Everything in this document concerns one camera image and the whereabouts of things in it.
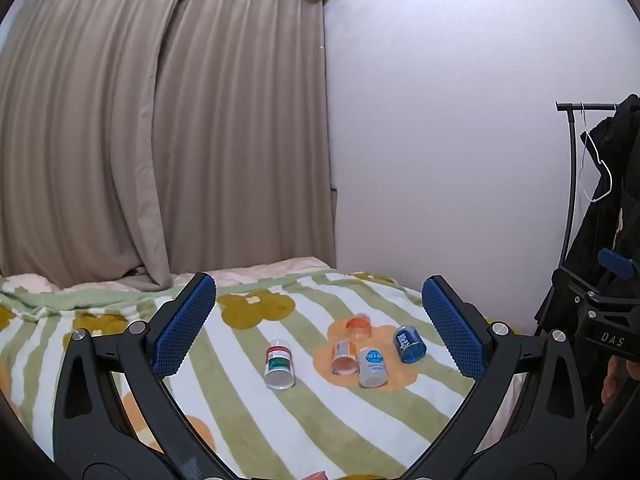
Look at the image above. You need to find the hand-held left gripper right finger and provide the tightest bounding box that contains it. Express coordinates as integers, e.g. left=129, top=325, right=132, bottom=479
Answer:
left=400, top=274, right=589, bottom=480

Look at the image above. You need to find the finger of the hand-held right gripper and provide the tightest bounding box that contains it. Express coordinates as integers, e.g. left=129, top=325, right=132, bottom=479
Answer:
left=597, top=247, right=640, bottom=281

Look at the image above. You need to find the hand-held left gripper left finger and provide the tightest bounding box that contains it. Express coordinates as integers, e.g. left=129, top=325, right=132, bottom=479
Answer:
left=52, top=272, right=242, bottom=480

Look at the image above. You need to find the white blue label cup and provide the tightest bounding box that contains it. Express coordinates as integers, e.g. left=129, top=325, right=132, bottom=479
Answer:
left=357, top=347, right=389, bottom=389

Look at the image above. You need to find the red green label cup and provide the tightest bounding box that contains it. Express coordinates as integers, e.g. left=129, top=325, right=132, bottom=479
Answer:
left=264, top=339, right=296, bottom=391

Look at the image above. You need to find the orange label clear cup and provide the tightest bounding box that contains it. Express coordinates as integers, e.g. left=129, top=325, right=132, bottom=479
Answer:
left=331, top=340, right=358, bottom=376

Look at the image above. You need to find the person's right hand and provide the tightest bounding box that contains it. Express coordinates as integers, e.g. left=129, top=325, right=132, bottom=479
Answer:
left=602, top=356, right=640, bottom=407

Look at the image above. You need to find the black hanging jacket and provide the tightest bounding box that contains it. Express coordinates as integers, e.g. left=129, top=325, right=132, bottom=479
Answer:
left=534, top=93, right=640, bottom=461

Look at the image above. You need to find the white duvet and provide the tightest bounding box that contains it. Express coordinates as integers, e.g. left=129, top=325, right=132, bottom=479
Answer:
left=0, top=256, right=335, bottom=297

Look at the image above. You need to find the black clothes rack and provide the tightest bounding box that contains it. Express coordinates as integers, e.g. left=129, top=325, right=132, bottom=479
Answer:
left=555, top=101, right=621, bottom=266

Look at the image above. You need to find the green striped printed blanket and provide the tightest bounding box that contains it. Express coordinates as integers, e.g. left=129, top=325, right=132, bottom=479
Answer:
left=0, top=268, right=521, bottom=480

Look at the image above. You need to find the beige curtain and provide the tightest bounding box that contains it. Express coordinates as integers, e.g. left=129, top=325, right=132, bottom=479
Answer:
left=0, top=0, right=337, bottom=291

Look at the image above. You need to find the white wire hanger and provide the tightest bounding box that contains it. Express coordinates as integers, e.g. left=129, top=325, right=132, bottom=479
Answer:
left=579, top=129, right=614, bottom=204

